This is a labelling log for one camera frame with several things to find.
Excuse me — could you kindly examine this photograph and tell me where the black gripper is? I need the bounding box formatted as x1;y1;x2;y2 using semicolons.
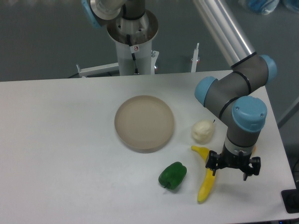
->
206;149;261;181

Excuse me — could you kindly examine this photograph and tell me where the yellow banana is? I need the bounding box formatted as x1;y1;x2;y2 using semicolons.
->
191;146;215;203

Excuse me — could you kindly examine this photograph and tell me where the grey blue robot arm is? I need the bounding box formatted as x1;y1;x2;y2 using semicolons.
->
81;0;277;178

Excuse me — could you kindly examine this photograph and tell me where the white pear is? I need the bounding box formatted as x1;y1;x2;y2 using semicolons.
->
191;119;215;144

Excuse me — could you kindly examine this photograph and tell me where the green bell pepper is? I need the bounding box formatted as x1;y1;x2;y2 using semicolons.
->
158;161;187;190

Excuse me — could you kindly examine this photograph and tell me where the black device at table edge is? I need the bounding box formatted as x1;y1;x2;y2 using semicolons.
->
280;163;299;214

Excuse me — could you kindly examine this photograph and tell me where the grey diagonal pole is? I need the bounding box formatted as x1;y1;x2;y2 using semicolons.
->
277;97;299;129

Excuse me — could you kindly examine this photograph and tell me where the beige round plate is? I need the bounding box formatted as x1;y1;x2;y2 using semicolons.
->
114;95;175;153

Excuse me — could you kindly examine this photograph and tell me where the blue plastic bag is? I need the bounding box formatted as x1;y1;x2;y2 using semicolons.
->
242;0;299;16

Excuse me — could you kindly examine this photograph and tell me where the white metal bracket right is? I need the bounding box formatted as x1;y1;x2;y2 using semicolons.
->
191;43;200;72

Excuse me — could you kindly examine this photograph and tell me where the white metal bracket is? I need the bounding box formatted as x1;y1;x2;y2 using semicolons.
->
191;43;200;72
76;63;119;77

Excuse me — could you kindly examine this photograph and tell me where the black cable on pedestal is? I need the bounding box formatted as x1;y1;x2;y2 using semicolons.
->
126;34;140;76

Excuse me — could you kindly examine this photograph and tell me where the white metal bracket left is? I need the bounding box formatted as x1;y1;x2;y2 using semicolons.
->
76;63;119;77

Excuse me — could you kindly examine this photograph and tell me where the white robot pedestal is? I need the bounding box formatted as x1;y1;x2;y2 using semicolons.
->
107;10;158;76

